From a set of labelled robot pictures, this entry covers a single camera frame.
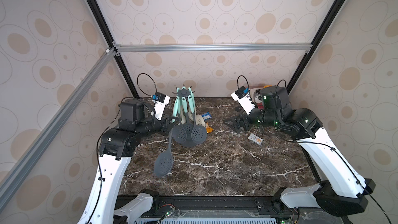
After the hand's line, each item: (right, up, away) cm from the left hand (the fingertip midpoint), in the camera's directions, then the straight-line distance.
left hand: (178, 116), depth 61 cm
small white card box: (+43, -15, +36) cm, 58 cm away
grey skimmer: (-3, -10, +24) cm, 26 cm away
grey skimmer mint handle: (+10, -11, +25) cm, 30 cm away
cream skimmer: (+2, +5, +8) cm, 9 cm away
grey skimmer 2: (+6, -8, +23) cm, 25 cm away
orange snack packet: (+14, -10, +42) cm, 45 cm away
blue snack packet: (+12, -1, +48) cm, 49 cm away
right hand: (+19, 0, -1) cm, 19 cm away
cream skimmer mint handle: (+7, -3, +30) cm, 31 cm away
